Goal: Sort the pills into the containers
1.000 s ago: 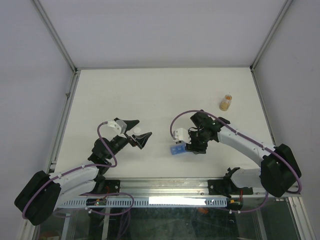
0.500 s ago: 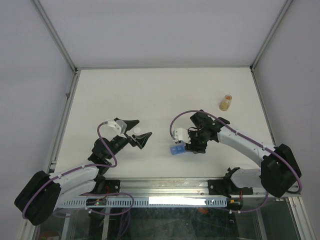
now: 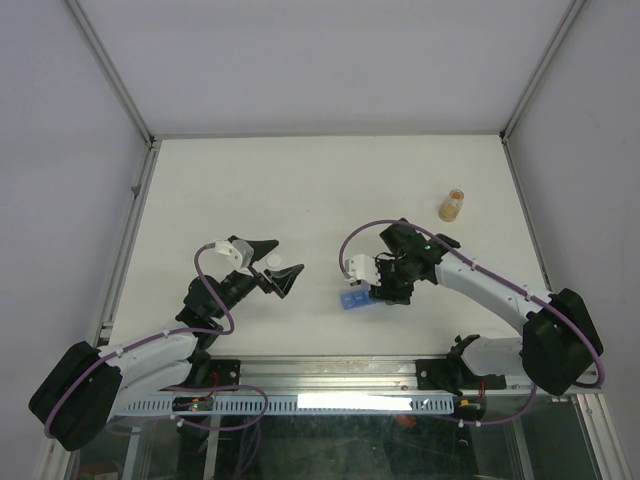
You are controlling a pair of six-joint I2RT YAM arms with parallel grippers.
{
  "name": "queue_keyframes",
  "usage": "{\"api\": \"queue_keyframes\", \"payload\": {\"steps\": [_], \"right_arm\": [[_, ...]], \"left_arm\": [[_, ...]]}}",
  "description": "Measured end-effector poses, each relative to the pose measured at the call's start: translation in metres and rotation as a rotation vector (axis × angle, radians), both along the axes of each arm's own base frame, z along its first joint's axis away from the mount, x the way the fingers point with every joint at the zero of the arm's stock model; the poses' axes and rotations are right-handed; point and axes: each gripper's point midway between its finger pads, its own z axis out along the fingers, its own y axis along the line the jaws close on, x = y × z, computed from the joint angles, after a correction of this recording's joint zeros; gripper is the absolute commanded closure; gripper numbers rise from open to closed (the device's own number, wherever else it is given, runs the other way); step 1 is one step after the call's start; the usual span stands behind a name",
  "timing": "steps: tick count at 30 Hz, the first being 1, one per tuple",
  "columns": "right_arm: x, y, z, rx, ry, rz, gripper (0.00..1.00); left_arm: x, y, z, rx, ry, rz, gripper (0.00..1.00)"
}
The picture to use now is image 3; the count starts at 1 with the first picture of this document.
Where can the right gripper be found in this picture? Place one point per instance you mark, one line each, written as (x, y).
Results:
(387, 293)

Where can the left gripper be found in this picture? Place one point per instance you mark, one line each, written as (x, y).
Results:
(280, 280)

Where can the white bottle cap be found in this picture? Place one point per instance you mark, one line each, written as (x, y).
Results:
(273, 261)

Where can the blue weekly pill organizer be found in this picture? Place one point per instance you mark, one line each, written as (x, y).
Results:
(355, 299)

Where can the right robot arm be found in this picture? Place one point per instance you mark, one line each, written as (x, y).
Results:
(555, 342)

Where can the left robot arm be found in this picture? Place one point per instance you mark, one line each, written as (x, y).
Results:
(90, 385)

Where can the amber glass pill jar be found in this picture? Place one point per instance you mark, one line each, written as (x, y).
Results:
(451, 205)

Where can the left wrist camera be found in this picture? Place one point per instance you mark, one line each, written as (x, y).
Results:
(239, 253)

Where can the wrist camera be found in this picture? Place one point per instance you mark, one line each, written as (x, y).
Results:
(362, 268)
(239, 253)

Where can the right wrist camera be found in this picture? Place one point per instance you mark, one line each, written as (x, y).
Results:
(362, 268)

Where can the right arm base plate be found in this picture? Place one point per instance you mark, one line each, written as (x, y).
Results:
(453, 377)

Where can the aluminium mounting rail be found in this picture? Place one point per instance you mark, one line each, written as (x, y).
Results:
(277, 375)

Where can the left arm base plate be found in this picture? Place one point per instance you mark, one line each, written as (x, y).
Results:
(211, 373)

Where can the slotted grey cable duct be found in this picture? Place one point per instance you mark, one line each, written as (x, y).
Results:
(301, 404)

